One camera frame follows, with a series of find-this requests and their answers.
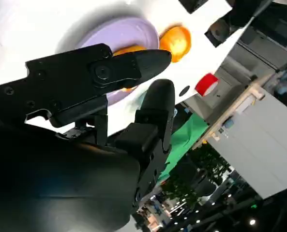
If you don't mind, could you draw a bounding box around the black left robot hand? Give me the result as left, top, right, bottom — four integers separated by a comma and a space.
178, 0, 274, 48

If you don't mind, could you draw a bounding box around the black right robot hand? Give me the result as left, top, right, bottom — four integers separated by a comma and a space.
0, 43, 176, 232

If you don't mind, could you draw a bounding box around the black monitor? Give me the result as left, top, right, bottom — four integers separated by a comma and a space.
251, 1, 287, 47

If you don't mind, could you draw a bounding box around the pale grey machine housing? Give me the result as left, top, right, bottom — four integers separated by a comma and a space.
181, 40, 278, 123

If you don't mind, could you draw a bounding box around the light wooden desk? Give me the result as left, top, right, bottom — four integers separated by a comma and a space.
193, 73, 277, 151

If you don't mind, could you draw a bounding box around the lilac plate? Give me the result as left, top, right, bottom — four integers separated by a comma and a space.
56, 16, 160, 106

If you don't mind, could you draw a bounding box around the large grey cabinet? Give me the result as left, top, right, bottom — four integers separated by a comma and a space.
206, 91, 287, 200

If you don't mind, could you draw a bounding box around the green cloth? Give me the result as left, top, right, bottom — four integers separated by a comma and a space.
156, 113, 210, 186

